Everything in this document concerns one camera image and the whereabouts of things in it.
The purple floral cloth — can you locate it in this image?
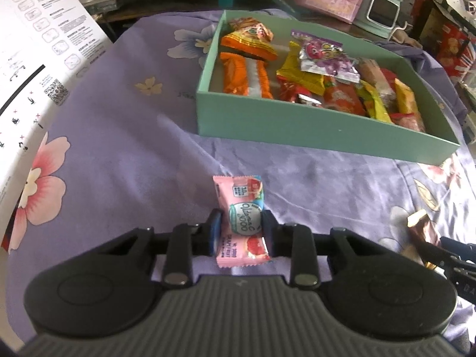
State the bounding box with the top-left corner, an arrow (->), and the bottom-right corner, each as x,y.
7,5 -> 476,345

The mint green cardboard box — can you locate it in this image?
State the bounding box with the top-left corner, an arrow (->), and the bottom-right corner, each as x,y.
196,9 -> 461,165

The red snack box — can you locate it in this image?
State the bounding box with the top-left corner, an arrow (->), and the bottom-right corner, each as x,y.
436,21 -> 472,79

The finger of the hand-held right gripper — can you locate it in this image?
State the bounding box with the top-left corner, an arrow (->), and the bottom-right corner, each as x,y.
419,243 -> 462,269
440,237 -> 476,256

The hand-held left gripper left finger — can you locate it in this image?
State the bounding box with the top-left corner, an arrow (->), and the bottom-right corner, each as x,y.
112,209 -> 224,289

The mint green retro appliance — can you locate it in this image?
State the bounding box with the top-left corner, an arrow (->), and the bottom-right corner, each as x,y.
353,0 -> 407,40

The green yellow snack packet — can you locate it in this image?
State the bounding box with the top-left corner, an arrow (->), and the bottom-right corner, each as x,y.
354,79 -> 394,124

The small beige toy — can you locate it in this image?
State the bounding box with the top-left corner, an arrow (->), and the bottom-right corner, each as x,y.
392,27 -> 423,48

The clear beige snack packet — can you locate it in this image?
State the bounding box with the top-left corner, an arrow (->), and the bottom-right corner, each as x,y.
358,59 -> 395,97

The fries print snack packet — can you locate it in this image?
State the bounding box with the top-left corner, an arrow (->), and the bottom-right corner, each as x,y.
220,32 -> 278,61

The orange red stick snack packet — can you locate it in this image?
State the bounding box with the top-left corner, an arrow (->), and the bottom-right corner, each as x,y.
323,81 -> 367,118

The orange white striped snack packet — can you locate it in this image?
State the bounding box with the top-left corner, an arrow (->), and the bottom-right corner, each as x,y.
220,52 -> 275,100

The yellow stick snack packet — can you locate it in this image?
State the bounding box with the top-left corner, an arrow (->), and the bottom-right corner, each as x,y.
393,77 -> 422,117

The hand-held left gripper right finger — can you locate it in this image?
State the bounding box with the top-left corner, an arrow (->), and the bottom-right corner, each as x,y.
261,210 -> 373,289

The pink candy packet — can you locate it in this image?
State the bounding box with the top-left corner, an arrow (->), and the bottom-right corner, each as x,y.
212,174 -> 271,269

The shiny red snack packet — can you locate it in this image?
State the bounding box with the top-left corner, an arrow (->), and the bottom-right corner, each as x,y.
277,76 -> 325,107

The brown gold snack packet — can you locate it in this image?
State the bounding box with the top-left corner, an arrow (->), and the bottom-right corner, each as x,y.
406,209 -> 442,269

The purple grape candy packet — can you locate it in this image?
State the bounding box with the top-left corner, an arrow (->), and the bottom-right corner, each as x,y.
298,31 -> 361,83

